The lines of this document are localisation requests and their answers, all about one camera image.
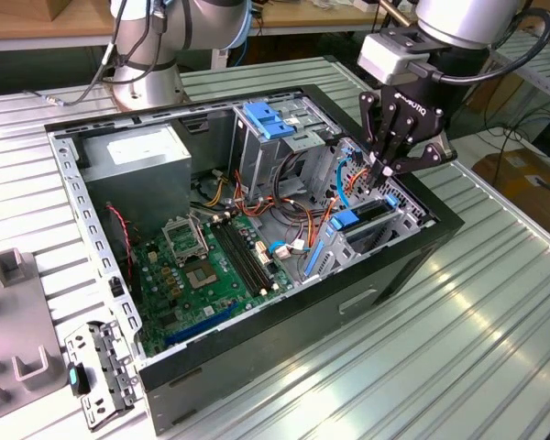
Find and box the wooden desk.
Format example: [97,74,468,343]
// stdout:
[0,0,418,54]

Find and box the CPU socket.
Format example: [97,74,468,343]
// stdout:
[184,259,222,291]

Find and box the blue expansion slot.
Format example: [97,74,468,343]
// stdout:
[164,302,239,347]

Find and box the black open PC case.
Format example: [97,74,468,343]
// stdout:
[43,83,467,436]

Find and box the metal socket cover frame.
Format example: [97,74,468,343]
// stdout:
[161,214,211,267]

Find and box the brown cardboard box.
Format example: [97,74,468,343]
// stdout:
[471,148,550,230]

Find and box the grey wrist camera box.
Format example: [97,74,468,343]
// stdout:
[357,31,436,86]

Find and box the black cable with metal plug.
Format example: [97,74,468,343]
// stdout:
[22,0,166,109]

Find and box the grey optical drive cage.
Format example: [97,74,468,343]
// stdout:
[228,98,345,207]

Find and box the yellow black wire bundle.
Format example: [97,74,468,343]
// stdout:
[200,176,228,207]

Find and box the orange red wire bundle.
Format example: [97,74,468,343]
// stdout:
[231,169,338,251]

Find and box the orange red yellow power wire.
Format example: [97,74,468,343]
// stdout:
[346,167,377,193]

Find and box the grey metal disk bay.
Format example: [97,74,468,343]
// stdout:
[300,194,430,283]

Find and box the black latch with blue tab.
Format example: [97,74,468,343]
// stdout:
[67,361,93,398]

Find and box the hard disk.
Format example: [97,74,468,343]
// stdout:
[303,194,400,279]

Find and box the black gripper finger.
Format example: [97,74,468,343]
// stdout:
[379,117,457,179]
[359,91,398,185]

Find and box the grey parts rack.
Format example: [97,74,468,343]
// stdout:
[0,247,68,425]

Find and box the grey power supply unit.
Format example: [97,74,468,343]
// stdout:
[80,123,193,230]

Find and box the thin metal locking lever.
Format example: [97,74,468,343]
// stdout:
[191,213,212,258]

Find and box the black RAM slot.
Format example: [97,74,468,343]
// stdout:
[227,214,277,290]
[210,218,261,297]
[222,215,271,292]
[215,217,266,294]

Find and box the short blue data wire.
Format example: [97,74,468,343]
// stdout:
[269,238,314,254]

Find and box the metal expansion card bracket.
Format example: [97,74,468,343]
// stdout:
[63,320,138,435]

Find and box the red black twisted fan wire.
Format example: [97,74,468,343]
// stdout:
[105,204,137,294]

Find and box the blue plastic drive latch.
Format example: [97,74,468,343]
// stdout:
[243,103,297,142]

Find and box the thick black wrist cable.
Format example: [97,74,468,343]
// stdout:
[407,8,550,86]

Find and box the green motherboard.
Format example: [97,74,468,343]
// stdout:
[130,213,294,358]

